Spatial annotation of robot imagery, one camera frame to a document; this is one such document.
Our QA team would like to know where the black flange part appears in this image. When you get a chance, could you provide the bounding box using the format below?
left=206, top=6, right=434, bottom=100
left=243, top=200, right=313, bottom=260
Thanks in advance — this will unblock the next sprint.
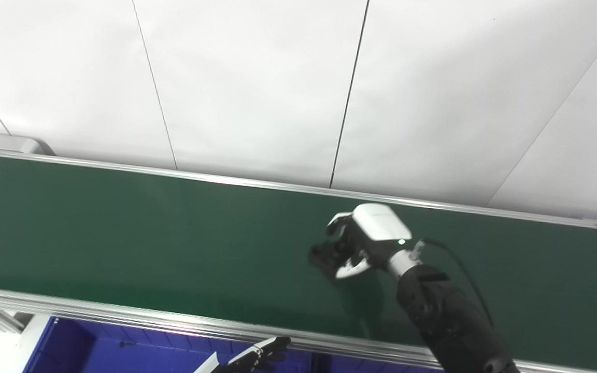
left=308, top=240, right=350, bottom=276

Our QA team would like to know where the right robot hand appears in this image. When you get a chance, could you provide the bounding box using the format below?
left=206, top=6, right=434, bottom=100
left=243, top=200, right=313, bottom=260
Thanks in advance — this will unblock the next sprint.
left=326, top=203, right=413, bottom=280

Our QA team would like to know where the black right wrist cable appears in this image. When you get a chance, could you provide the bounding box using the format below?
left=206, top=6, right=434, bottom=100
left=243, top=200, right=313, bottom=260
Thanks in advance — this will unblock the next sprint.
left=411, top=237, right=496, bottom=328

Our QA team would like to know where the green conveyor belt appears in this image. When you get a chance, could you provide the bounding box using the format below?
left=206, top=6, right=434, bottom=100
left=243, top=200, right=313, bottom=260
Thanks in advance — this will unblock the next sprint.
left=0, top=147, right=597, bottom=373
left=0, top=153, right=597, bottom=372

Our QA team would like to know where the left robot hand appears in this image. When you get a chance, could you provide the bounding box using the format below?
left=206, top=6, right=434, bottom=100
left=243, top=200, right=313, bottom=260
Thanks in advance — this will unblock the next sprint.
left=193, top=336, right=292, bottom=373

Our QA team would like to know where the blue plastic bin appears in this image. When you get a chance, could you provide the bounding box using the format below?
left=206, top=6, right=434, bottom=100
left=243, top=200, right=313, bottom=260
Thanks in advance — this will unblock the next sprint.
left=23, top=316, right=316, bottom=373
left=324, top=356, right=436, bottom=373

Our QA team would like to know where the grey conveyor motor housing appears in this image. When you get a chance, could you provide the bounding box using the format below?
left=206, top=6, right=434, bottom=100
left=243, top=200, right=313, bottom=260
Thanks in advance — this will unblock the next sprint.
left=0, top=132, right=55, bottom=156

